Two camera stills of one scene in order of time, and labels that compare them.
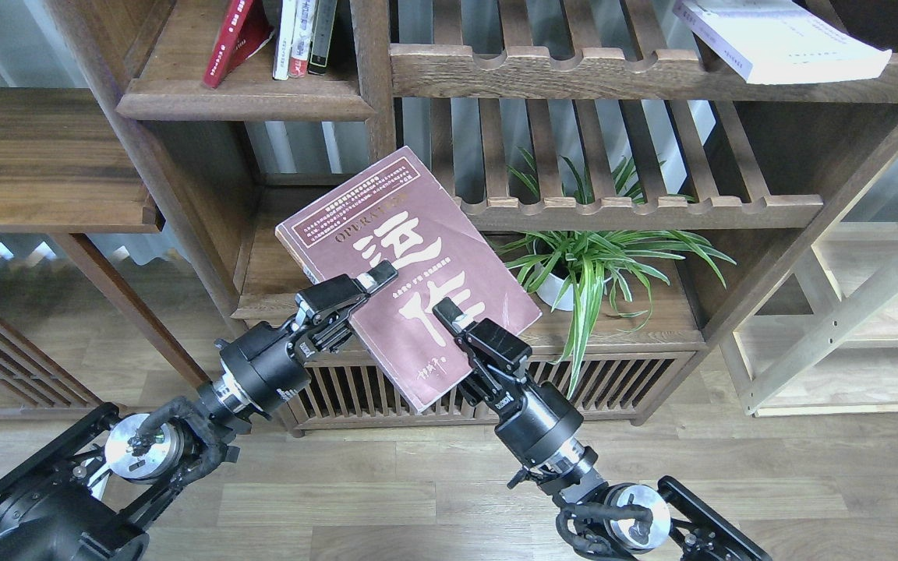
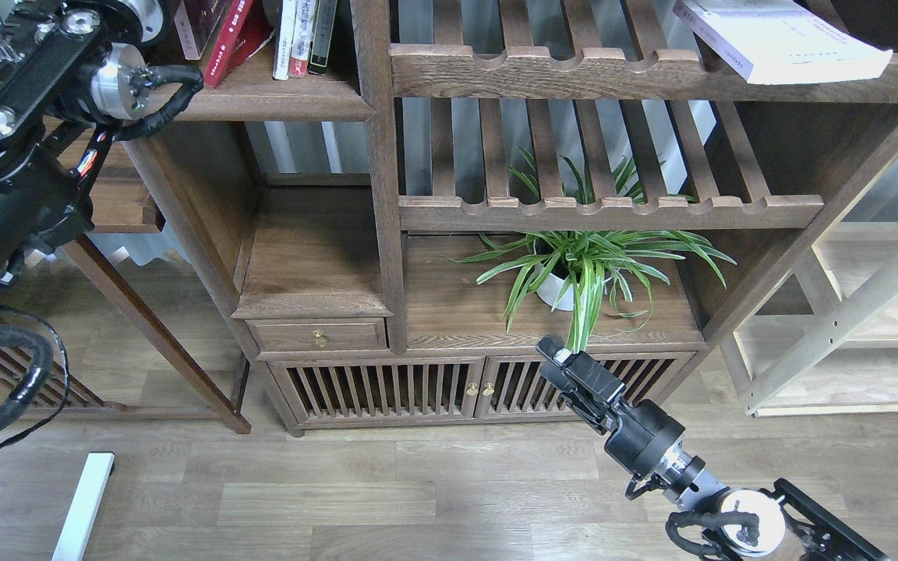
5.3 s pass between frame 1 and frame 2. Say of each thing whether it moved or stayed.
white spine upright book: stayed
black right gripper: moved
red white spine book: stayed
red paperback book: stayed
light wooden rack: stayed
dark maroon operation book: moved
